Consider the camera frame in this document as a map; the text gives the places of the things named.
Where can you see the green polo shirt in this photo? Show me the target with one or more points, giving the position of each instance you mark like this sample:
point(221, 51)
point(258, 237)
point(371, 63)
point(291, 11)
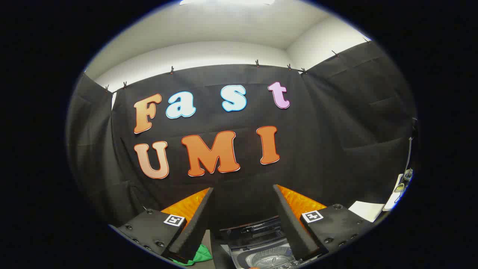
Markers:
point(201, 254)

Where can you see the white flat board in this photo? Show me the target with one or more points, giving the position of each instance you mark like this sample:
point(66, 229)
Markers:
point(368, 211)

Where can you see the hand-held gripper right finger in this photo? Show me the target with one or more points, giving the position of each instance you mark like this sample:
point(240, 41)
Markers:
point(295, 231)

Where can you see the black backdrop cloth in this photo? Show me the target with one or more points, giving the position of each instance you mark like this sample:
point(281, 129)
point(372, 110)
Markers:
point(317, 142)

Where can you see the white power strip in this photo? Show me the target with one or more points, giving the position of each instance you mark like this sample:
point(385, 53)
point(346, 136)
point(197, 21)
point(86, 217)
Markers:
point(392, 200)

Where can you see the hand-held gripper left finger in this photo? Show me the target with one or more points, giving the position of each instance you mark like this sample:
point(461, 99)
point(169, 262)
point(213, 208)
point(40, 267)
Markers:
point(194, 231)

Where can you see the grey washing machine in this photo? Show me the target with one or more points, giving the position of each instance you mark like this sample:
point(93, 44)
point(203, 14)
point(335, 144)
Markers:
point(261, 257)

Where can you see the ceiling light panel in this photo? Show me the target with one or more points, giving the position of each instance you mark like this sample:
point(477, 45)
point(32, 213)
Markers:
point(224, 2)

